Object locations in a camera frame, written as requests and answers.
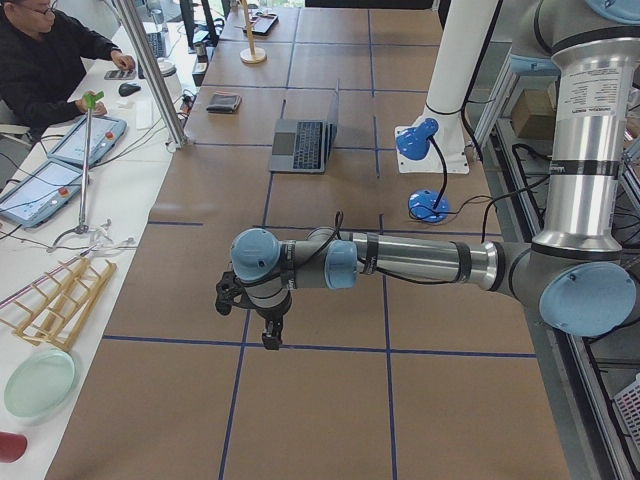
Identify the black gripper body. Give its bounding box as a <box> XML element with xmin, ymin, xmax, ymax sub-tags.
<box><xmin>253</xmin><ymin>294</ymin><xmax>292</xmax><ymax>336</ymax></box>

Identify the grey laptop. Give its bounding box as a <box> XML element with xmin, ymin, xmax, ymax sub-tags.
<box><xmin>268</xmin><ymin>80</ymin><xmax>340</xmax><ymax>174</ymax></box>

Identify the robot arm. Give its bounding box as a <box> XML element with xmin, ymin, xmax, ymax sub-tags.
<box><xmin>215</xmin><ymin>1</ymin><xmax>639</xmax><ymax>350</ymax></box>

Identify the blue desk lamp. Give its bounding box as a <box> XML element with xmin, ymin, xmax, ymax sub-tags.
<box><xmin>396</xmin><ymin>117</ymin><xmax>450</xmax><ymax>224</ymax></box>

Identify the wooden dish rack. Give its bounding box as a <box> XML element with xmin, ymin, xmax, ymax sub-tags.
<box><xmin>1</xmin><ymin>257</ymin><xmax>117</xmax><ymax>351</ymax></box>

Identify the folded grey pink cloth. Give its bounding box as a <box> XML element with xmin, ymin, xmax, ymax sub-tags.
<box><xmin>206</xmin><ymin>92</ymin><xmax>242</xmax><ymax>114</ymax></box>

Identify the pale green plate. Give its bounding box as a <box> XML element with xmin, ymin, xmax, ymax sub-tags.
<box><xmin>3</xmin><ymin>349</ymin><xmax>76</xmax><ymax>419</ymax></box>

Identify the far blue teach pendant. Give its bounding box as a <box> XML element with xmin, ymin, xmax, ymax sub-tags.
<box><xmin>46</xmin><ymin>115</ymin><xmax>127</xmax><ymax>168</ymax></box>

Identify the blue teach pendant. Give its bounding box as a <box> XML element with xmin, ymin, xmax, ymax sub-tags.
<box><xmin>1</xmin><ymin>160</ymin><xmax>82</xmax><ymax>228</ymax></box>
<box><xmin>46</xmin><ymin>115</ymin><xmax>127</xmax><ymax>168</ymax></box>

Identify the wooden mug tree stand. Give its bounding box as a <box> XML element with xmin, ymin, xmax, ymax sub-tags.
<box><xmin>240</xmin><ymin>0</ymin><xmax>267</xmax><ymax>65</ymax></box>

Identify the near blue teach pendant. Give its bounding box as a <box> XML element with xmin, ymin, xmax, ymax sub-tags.
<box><xmin>1</xmin><ymin>160</ymin><xmax>82</xmax><ymax>228</ymax></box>

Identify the black computer mouse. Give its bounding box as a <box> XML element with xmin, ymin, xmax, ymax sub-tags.
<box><xmin>118</xmin><ymin>82</ymin><xmax>141</xmax><ymax>97</ymax></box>

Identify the red cup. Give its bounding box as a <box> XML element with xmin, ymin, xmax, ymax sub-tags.
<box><xmin>0</xmin><ymin>431</ymin><xmax>28</xmax><ymax>463</ymax></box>

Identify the seated person in black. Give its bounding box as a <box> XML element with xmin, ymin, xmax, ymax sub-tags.
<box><xmin>1</xmin><ymin>1</ymin><xmax>135</xmax><ymax>131</ymax></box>

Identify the white plastic basket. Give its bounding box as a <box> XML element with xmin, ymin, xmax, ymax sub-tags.
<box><xmin>613</xmin><ymin>373</ymin><xmax>640</xmax><ymax>450</ymax></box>

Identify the aluminium frame post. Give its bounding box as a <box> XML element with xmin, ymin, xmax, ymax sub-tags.
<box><xmin>114</xmin><ymin>0</ymin><xmax>187</xmax><ymax>149</ymax></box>

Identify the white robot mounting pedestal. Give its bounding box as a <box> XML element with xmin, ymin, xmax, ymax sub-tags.
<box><xmin>395</xmin><ymin>0</ymin><xmax>500</xmax><ymax>174</ymax></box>

